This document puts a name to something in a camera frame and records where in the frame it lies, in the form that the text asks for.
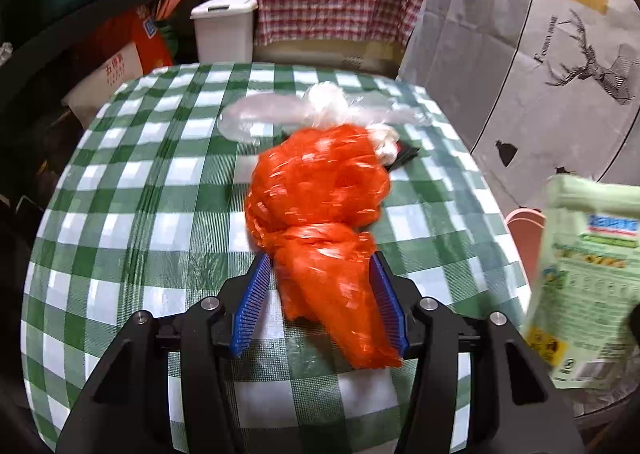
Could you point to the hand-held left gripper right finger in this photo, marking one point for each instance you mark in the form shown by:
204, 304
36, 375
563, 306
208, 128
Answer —
391, 306

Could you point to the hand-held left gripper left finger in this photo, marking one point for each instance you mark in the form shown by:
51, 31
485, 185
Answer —
247, 306

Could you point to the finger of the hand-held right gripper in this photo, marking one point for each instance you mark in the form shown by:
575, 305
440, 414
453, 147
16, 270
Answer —
634, 326

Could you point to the green snack packet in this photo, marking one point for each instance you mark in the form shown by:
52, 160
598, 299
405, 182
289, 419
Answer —
585, 284

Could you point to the orange plastic bag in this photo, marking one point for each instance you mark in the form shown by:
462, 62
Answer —
320, 194

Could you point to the black foil wrapper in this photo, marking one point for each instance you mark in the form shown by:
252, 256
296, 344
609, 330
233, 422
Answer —
406, 153

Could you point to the white trash bin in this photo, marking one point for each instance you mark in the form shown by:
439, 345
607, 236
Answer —
222, 31

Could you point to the green checkered tablecloth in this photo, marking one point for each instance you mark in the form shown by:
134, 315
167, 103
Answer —
150, 214

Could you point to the clear plastic bag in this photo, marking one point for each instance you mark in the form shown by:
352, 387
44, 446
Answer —
260, 113

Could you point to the white cardboard box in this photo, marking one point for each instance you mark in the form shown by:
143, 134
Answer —
107, 83

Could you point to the deer print cloth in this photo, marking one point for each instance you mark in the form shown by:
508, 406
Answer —
525, 58

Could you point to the orange sack blue label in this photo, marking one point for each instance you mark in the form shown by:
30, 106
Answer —
150, 41

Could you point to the black shelf rack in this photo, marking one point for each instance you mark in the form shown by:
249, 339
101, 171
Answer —
90, 8

